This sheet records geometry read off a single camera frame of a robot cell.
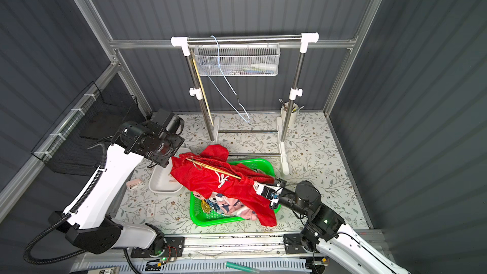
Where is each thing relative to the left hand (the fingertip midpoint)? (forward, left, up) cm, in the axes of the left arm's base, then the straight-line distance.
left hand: (179, 148), depth 68 cm
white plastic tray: (+1, +17, -29) cm, 34 cm away
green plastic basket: (-16, -5, -29) cm, 33 cm away
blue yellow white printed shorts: (-12, -9, -25) cm, 29 cm away
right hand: (-10, -30, -6) cm, 32 cm away
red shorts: (-5, -10, -9) cm, 14 cm away
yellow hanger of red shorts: (-7, -9, 0) cm, 11 cm away
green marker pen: (-34, -23, -29) cm, 50 cm away
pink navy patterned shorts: (-14, -20, -24) cm, 34 cm away
